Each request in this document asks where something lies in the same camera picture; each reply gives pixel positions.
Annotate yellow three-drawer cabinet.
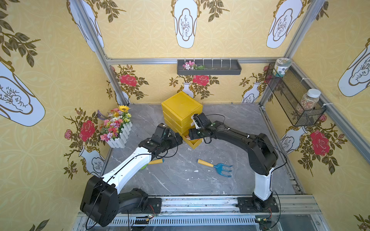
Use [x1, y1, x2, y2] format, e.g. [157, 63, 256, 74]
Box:
[161, 91, 203, 149]

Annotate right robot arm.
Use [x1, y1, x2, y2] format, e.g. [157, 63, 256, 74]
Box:
[188, 113, 278, 202]

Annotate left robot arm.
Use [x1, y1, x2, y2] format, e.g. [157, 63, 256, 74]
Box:
[80, 123, 183, 227]

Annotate flowers in white fence planter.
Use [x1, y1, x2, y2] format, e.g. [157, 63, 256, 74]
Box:
[97, 105, 133, 148]

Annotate pink flowers in tray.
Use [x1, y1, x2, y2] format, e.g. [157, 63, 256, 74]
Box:
[183, 61, 206, 70]

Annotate jar with green label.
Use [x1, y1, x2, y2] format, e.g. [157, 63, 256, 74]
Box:
[272, 58, 292, 77]

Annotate jar with white lid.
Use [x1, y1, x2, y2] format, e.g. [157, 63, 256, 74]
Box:
[296, 89, 321, 113]

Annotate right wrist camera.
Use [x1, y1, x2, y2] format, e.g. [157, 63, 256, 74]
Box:
[191, 114, 200, 130]

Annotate green trowel with yellow handle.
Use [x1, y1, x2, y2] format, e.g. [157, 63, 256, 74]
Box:
[141, 159, 164, 170]

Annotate blue rake with yellow handle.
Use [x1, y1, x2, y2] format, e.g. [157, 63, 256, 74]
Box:
[197, 159, 232, 178]

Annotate grey wall shelf tray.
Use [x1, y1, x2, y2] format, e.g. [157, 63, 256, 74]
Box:
[177, 58, 242, 76]

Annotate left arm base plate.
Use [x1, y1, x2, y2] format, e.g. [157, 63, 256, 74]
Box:
[119, 197, 162, 214]

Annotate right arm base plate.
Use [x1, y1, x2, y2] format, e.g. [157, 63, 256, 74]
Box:
[236, 195, 280, 213]

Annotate black wire wall basket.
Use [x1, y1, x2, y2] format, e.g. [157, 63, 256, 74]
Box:
[266, 63, 327, 127]

